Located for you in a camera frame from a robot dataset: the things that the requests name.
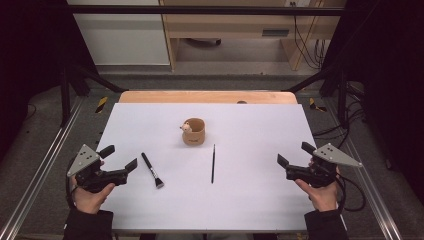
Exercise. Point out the black makeup brush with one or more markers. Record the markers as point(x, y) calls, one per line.
point(148, 163)

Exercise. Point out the white table board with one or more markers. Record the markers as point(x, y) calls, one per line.
point(240, 200)

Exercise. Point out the black horizontal bar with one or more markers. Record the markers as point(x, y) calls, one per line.
point(200, 10)

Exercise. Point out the white cabinet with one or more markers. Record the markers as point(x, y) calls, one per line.
point(123, 36)

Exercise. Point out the black curtain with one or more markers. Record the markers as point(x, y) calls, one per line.
point(30, 66)
point(390, 83)

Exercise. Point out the brown cup with animal figure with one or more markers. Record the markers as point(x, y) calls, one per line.
point(194, 135)

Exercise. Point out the wooden table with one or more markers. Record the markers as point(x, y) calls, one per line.
point(200, 97)

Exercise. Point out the light wooden desk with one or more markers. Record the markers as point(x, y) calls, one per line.
point(230, 25)

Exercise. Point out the aluminium floor rail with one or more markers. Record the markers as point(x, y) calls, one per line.
point(370, 193)
point(36, 180)

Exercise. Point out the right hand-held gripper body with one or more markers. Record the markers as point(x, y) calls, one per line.
point(320, 173)

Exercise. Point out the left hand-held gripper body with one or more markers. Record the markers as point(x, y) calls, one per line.
point(87, 160)

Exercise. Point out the dark round table grommet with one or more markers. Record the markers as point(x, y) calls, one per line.
point(241, 102)

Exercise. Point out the grey desk label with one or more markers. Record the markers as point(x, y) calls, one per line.
point(275, 32)

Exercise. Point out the person's right hand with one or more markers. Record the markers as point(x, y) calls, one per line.
point(323, 198)

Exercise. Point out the person's left hand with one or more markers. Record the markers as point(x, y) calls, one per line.
point(90, 201)

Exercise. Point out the black metal stand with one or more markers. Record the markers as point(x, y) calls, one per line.
point(342, 100)
point(65, 100)

